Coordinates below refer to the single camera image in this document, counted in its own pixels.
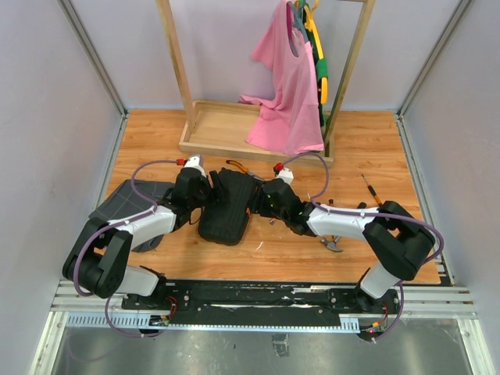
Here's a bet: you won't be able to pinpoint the pink t-shirt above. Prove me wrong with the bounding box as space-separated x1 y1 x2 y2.
239 1 324 155

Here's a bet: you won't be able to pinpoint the dark grey folded cloth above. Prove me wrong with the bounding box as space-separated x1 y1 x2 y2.
88 179 177 253

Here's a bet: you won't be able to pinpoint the left aluminium frame post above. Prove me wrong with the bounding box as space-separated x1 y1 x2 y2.
56 0 129 118

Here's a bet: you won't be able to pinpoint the black plastic tool case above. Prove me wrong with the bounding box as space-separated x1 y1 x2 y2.
198 168 257 246

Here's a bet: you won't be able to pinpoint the right aluminium frame post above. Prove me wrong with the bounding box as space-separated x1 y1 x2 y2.
396 0 476 118

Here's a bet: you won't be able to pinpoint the grey cable duct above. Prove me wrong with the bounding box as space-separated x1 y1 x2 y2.
66 312 361 334

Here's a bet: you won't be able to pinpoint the aluminium frame post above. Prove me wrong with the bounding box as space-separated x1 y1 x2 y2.
56 0 129 118
396 0 476 118

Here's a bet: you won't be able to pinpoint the green yellow hangers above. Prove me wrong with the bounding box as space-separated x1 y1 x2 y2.
295 1 329 130

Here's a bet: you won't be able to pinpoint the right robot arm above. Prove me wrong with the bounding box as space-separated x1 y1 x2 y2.
251 168 444 313

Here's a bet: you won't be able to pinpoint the wooden clothes rack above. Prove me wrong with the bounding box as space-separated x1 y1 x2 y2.
156 1 375 165

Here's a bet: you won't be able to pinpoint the small orange black screwdriver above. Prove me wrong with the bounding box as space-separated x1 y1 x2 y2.
361 173 383 206

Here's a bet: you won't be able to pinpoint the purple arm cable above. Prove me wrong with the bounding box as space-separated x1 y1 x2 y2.
280 152 445 345
73 158 196 339

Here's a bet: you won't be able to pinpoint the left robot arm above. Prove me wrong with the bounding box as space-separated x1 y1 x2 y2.
62 155 212 309

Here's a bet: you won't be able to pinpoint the claw hammer black grip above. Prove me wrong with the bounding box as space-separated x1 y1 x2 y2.
320 201 368 253

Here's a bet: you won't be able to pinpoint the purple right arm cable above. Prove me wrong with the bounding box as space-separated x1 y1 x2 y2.
280 152 445 345

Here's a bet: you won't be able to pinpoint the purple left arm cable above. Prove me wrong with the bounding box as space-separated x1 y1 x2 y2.
73 158 196 339

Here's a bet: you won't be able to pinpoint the orange black pliers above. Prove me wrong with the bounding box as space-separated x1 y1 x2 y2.
225 159 265 184

